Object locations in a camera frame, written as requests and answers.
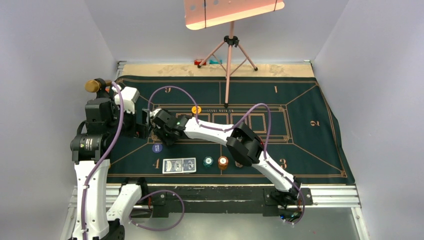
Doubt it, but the dark green poker mat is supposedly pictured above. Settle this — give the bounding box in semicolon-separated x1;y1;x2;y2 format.
107;75;355;185

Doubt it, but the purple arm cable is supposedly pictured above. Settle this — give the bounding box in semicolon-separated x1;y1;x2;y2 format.
80;81;186;240
147;85;306;226

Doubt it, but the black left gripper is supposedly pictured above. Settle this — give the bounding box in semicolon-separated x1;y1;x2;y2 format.
106;100;153;138

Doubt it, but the blue small blind button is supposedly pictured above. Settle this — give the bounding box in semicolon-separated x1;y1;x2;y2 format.
151;143;163;153

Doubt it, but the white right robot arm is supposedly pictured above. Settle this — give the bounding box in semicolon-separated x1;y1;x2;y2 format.
149;108;302;204

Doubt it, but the red clip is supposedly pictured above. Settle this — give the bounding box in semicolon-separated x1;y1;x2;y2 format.
193;59;207;66

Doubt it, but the white blue chip stack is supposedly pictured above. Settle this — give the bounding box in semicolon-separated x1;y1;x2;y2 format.
235;161;243;168

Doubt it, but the blue playing card deck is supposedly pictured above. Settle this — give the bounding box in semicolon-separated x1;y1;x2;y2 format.
162;157;197;174

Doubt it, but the gold knob black clamp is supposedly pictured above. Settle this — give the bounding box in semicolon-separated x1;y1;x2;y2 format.
84;78;112;99

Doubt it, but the yellow big blind button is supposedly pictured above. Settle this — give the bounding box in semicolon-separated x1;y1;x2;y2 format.
191;106;202;115

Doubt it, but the teal clip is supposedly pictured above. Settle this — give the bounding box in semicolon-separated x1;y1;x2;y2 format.
209;59;223;65

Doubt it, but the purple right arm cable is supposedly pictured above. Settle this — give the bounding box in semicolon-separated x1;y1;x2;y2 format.
147;85;306;226

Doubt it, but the aluminium frame rail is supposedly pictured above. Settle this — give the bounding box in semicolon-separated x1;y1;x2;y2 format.
59;184;371;240

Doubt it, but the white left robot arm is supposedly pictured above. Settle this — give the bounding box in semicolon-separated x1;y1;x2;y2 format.
70;97;149;240

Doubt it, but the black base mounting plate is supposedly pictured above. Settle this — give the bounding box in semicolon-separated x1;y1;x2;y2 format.
143;185;314;218

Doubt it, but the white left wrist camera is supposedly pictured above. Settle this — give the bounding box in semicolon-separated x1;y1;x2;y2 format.
118;86;140;114

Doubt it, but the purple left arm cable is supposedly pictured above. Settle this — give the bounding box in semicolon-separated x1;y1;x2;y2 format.
80;81;186;240

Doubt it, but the orange poker chip stack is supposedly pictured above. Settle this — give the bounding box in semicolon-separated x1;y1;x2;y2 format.
218;156;229;171

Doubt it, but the pink music stand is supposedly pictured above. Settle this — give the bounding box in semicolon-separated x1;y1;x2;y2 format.
183;0;285;108

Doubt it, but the green blue poker chip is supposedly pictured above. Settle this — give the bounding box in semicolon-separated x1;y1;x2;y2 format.
203;156;214;168

